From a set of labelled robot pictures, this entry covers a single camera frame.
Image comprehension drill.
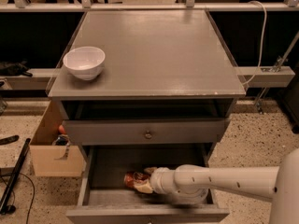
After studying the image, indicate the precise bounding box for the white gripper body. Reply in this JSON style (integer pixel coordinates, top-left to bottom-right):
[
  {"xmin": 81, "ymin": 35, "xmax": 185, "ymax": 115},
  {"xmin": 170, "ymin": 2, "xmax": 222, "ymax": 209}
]
[{"xmin": 149, "ymin": 167, "xmax": 178, "ymax": 194}]

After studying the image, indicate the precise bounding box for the red crushed coke can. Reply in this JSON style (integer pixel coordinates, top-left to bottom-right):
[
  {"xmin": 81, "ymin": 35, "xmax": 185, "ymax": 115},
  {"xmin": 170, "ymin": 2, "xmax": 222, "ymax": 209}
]
[{"xmin": 123, "ymin": 172, "xmax": 150, "ymax": 189}]

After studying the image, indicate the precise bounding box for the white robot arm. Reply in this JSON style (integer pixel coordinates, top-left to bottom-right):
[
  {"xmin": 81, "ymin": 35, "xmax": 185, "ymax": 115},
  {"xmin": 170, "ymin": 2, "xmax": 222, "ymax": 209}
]
[{"xmin": 133, "ymin": 149, "xmax": 299, "ymax": 224}]

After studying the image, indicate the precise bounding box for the round metal drawer knob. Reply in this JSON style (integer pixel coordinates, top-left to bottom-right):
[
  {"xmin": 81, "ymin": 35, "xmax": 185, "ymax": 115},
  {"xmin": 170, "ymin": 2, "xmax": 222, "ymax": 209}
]
[{"xmin": 144, "ymin": 131, "xmax": 152, "ymax": 139}]

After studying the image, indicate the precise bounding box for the open grey middle drawer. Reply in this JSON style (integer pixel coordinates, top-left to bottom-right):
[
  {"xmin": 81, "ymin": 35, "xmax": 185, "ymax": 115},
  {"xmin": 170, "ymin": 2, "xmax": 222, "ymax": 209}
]
[{"xmin": 66, "ymin": 144, "xmax": 229, "ymax": 224}]

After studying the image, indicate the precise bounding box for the closed grey top drawer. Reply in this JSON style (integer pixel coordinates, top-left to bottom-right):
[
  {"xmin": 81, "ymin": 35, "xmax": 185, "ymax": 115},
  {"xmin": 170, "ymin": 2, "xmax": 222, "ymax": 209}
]
[{"xmin": 63, "ymin": 119, "xmax": 230, "ymax": 146}]

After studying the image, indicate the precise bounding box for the grey wooden drawer cabinet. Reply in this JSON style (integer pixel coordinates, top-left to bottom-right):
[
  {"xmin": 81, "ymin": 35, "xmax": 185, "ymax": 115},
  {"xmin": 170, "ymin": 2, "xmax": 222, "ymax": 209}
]
[{"xmin": 46, "ymin": 8, "xmax": 248, "ymax": 151}]

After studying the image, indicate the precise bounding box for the brown cardboard box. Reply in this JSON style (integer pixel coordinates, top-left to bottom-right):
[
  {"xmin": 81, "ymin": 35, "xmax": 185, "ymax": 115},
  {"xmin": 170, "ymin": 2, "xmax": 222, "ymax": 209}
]
[{"xmin": 30, "ymin": 102, "xmax": 85, "ymax": 177}]

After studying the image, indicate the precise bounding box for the orange ball in box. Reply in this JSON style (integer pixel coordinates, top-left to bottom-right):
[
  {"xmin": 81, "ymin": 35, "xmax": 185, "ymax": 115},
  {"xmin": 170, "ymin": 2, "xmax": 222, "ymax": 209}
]
[{"xmin": 58, "ymin": 125, "xmax": 66, "ymax": 134}]

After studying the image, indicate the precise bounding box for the metal diagonal brace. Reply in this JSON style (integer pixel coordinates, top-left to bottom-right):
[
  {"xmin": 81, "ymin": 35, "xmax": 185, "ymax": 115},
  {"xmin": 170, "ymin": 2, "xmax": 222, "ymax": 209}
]
[{"xmin": 254, "ymin": 31, "xmax": 299, "ymax": 114}]

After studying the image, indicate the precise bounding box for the black pole on floor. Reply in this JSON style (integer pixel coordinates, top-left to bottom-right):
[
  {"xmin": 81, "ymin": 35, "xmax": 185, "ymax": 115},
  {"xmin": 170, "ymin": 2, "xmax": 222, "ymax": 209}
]
[{"xmin": 0, "ymin": 138, "xmax": 31, "ymax": 215}]

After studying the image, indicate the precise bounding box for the white ceramic bowl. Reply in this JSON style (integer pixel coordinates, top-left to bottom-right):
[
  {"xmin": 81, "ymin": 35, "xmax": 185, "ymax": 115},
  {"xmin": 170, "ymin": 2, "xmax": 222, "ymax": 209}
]
[{"xmin": 63, "ymin": 47, "xmax": 106, "ymax": 80}]

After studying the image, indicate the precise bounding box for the black flat tool on floor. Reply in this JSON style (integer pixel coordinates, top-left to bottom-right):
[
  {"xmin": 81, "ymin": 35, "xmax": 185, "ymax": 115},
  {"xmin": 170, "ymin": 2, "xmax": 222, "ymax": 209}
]
[{"xmin": 0, "ymin": 135, "xmax": 19, "ymax": 146}]

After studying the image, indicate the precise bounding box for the black object on ledge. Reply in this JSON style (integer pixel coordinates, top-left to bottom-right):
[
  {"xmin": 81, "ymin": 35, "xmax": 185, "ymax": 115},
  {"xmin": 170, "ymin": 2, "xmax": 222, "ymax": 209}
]
[{"xmin": 0, "ymin": 61, "xmax": 33, "ymax": 77}]

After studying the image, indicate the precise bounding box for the metal railing beam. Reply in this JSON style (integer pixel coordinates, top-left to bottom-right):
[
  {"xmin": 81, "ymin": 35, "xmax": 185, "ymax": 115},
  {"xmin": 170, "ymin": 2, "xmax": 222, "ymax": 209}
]
[{"xmin": 0, "ymin": 2, "xmax": 291, "ymax": 12}]

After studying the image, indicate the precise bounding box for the black cable on floor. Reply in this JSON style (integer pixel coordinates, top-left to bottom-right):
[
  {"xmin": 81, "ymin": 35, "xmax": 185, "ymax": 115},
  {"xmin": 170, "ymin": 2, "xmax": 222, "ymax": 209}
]
[{"xmin": 0, "ymin": 171, "xmax": 36, "ymax": 224}]

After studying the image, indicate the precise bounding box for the white cable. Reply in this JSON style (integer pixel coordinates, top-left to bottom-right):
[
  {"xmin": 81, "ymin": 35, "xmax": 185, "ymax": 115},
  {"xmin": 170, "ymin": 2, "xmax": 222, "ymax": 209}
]
[{"xmin": 241, "ymin": 0, "xmax": 269, "ymax": 86}]

